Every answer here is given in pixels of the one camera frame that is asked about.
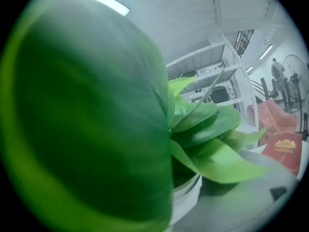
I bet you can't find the green potted plant white pot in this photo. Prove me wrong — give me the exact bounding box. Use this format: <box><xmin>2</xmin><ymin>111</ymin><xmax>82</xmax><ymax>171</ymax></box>
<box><xmin>0</xmin><ymin>0</ymin><xmax>270</xmax><ymax>232</ymax></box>

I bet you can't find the white metal shelf rack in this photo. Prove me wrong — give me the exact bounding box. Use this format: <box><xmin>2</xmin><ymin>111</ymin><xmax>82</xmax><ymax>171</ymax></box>
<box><xmin>166</xmin><ymin>34</ymin><xmax>261</xmax><ymax>133</ymax></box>

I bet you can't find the red hardcover book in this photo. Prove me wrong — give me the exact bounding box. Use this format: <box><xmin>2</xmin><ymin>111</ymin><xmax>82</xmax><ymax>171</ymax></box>
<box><xmin>261</xmin><ymin>132</ymin><xmax>304</xmax><ymax>176</ymax></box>

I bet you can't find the pink fabric armchair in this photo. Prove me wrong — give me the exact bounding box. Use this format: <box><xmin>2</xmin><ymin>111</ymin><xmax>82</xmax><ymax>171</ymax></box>
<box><xmin>248</xmin><ymin>99</ymin><xmax>299</xmax><ymax>147</ymax></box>

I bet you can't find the row of boxy shelf cases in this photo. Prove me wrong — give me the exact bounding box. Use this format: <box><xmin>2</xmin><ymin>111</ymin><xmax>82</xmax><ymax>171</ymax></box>
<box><xmin>188</xmin><ymin>69</ymin><xmax>234</xmax><ymax>105</ymax></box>

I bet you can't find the black standing fan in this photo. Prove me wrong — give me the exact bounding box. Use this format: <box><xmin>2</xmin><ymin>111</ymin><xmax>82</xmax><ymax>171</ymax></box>
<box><xmin>281</xmin><ymin>54</ymin><xmax>309</xmax><ymax>141</ymax></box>

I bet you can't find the dark staircase with railing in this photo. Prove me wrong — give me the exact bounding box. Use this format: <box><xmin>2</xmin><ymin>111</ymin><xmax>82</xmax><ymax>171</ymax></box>
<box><xmin>233</xmin><ymin>29</ymin><xmax>278</xmax><ymax>104</ymax></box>

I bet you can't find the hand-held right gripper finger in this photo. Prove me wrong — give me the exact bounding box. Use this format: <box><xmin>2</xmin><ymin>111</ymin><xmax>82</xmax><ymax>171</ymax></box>
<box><xmin>172</xmin><ymin>164</ymin><xmax>297</xmax><ymax>232</ymax></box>

